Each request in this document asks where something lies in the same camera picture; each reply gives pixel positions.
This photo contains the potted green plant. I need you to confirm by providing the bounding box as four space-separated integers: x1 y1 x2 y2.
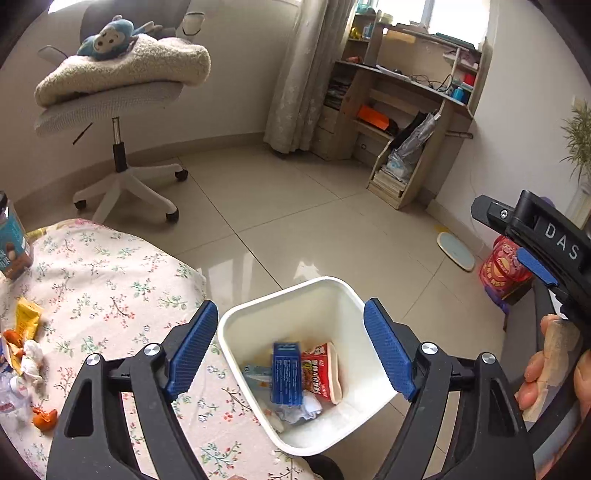
561 98 590 230

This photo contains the clear plastic bottle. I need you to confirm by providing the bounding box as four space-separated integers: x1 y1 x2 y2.
0 371 31 428

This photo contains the wooden desk shelf unit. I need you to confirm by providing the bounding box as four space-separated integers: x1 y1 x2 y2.
311 9 485 209

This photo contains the white trash bin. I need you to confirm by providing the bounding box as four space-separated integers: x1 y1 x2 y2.
216 275 400 458

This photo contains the blue monkey plush toy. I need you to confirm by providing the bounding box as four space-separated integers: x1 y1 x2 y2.
76 15 162 61

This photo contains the beige curtain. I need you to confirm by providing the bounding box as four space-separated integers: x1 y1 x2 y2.
263 0 356 154

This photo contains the orange peel on wrapper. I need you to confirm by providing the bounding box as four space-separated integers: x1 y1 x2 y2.
2 329 25 369

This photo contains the orange box on desk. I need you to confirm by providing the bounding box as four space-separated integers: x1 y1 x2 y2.
356 105 399 136

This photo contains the grey office chair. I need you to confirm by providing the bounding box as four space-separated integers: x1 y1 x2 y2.
35 1 205 224

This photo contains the small crumpled white tissue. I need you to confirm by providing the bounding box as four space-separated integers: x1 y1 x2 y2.
20 340 44 385

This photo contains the yellow snack wrapper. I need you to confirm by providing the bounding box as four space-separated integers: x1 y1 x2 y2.
15 297 43 341

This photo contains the blue label nut jar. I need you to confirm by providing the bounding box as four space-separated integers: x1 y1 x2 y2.
0 191 33 281

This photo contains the right hand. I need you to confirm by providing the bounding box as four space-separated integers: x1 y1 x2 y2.
514 313 591 476

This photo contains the red snack bag on floor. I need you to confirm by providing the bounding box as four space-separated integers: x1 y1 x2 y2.
479 235 533 311

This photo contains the white tissue wad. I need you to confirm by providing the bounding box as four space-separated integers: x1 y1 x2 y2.
257 391 322 433

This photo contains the beige milk carton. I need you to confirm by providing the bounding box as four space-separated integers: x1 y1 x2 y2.
242 364 273 390

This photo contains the round bathroom scale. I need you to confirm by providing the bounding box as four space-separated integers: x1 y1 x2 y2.
437 231 476 272

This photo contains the red snack bag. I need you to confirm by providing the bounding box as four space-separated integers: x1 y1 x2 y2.
301 342 342 405
479 235 533 311

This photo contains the small orange peel piece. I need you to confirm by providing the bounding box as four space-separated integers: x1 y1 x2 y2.
31 407 58 433

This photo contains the silver plastic bag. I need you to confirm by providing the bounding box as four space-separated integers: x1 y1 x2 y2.
386 113 441 183

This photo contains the blue paper box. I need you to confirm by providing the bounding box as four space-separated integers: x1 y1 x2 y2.
271 342 304 406

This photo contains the cream fluffy blanket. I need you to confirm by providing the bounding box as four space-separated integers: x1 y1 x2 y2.
34 34 211 108

